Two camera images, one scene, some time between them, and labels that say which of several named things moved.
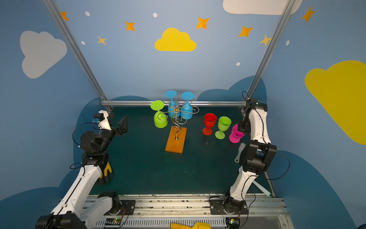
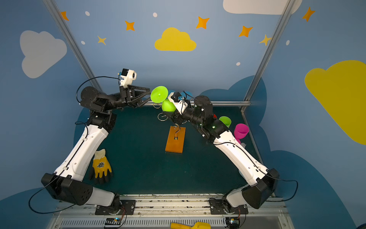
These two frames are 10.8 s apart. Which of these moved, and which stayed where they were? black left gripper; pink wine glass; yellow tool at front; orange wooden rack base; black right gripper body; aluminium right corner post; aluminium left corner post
Moved: black right gripper body; black left gripper
Stayed: aluminium left corner post; yellow tool at front; orange wooden rack base; aluminium right corner post; pink wine glass
